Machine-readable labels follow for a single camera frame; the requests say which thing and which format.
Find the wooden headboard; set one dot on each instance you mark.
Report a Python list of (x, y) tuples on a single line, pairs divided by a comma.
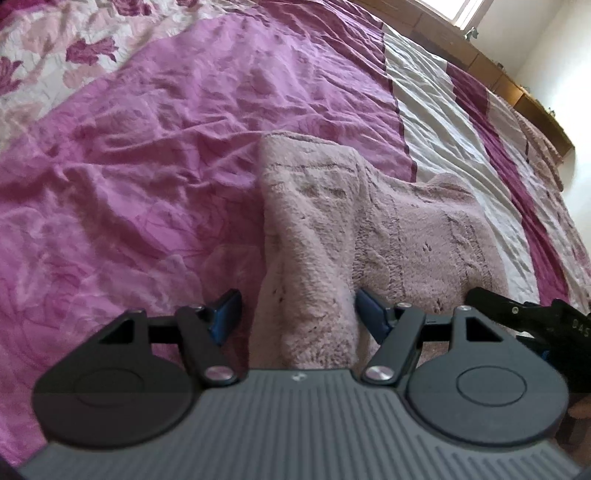
[(508, 87)]

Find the window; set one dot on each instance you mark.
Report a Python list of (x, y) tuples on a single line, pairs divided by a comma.
[(457, 9)]

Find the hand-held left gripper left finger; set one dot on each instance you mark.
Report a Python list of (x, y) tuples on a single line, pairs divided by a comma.
[(226, 314)]

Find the magenta floral bedspread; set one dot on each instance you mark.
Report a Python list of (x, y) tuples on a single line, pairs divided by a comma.
[(138, 161)]

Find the pink knit cardigan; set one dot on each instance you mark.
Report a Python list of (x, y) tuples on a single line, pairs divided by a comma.
[(314, 221)]

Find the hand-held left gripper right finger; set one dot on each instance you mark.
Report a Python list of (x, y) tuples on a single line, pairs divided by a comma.
[(369, 310)]

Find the small dark ornament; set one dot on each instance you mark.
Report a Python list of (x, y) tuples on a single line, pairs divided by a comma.
[(472, 34)]

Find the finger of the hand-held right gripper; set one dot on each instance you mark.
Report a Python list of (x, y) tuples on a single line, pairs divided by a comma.
[(498, 309)]

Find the pink fuzzy blanket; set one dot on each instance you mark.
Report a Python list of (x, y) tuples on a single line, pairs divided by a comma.
[(540, 138)]

